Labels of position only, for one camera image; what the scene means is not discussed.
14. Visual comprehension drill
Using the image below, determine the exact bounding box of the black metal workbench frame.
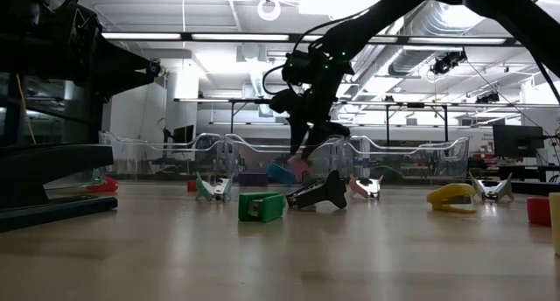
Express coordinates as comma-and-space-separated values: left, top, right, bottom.
227, 98, 450, 147

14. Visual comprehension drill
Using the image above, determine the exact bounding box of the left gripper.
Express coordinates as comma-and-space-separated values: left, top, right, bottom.
59, 0, 157, 97

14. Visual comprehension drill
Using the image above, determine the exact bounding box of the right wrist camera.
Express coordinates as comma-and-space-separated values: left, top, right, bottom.
282, 50, 316, 87

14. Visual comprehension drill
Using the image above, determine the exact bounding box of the ceiling camera rig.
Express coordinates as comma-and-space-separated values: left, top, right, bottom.
430, 49, 468, 77

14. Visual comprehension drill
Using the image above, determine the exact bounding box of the fluorescent ceiling light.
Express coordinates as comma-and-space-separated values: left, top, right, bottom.
406, 37, 508, 46
102, 32, 183, 41
191, 32, 291, 42

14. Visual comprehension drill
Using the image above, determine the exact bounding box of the green mini stapler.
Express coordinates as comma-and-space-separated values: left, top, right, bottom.
238, 192, 286, 224

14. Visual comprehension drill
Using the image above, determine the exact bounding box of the clear plastic bin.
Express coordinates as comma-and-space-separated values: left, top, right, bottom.
222, 133, 351, 182
98, 130, 233, 182
345, 135, 470, 182

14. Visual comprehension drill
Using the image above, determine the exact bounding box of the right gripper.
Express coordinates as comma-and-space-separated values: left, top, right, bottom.
269, 51, 355, 160

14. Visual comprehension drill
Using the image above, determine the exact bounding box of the cluttered black desk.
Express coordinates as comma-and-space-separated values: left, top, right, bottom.
470, 154, 560, 196

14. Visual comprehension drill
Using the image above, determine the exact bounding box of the clear staple remover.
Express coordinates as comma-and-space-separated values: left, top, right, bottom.
469, 172, 515, 204

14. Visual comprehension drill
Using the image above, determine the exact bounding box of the white hanging ring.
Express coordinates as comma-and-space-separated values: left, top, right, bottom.
256, 0, 282, 22

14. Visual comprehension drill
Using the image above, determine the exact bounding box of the teal staple remover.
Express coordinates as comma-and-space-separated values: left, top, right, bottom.
194, 171, 235, 203

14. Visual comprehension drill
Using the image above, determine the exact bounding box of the black computer monitor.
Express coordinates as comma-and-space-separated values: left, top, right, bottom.
172, 124, 196, 151
493, 124, 546, 159

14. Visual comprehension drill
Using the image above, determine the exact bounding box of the silver ventilation duct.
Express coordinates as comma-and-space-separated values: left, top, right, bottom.
345, 1, 487, 101

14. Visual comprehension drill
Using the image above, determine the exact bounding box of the pink tape roll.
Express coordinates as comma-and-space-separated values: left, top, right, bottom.
286, 156, 312, 183

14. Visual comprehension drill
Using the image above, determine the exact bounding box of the long black stapler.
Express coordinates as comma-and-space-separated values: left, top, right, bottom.
0, 143, 119, 234

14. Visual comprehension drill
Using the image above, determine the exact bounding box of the yellow mini stapler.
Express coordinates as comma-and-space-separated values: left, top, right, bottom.
426, 182, 478, 214

